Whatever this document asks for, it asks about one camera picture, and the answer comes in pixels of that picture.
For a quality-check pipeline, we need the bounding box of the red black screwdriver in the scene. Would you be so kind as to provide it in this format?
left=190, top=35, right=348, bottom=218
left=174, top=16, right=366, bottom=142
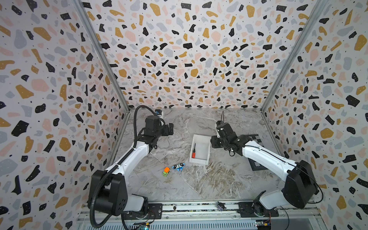
left=191, top=144, right=196, bottom=159

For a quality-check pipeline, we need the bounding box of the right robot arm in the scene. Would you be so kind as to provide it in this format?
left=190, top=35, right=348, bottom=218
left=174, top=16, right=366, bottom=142
left=211, top=120, right=321, bottom=217

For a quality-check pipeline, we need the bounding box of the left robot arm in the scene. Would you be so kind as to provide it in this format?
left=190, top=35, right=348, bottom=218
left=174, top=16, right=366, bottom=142
left=88, top=109, right=173, bottom=228

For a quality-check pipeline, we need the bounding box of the white rectangular bin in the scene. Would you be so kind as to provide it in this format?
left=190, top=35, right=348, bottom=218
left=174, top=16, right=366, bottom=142
left=189, top=134, right=211, bottom=165

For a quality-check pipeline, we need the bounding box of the black white checkerboard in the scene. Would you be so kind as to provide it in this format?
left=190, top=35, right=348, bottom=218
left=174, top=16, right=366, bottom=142
left=248, top=134, right=267, bottom=171

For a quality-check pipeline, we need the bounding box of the orange green toy block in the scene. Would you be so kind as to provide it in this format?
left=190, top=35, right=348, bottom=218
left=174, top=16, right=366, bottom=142
left=163, top=167, right=170, bottom=177

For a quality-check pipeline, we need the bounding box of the blue toy vehicle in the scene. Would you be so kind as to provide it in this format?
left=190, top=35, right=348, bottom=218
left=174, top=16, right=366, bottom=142
left=172, top=163, right=185, bottom=172

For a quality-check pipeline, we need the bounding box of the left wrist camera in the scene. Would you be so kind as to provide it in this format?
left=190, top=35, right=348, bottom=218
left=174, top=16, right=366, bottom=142
left=155, top=109, right=163, bottom=116

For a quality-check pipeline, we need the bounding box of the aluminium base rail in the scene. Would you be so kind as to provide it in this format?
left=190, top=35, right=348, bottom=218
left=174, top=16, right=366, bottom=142
left=75, top=199, right=325, bottom=230

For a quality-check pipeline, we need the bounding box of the left black corrugated cable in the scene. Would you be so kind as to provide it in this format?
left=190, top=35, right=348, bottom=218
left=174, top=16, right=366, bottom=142
left=89, top=104, right=157, bottom=229

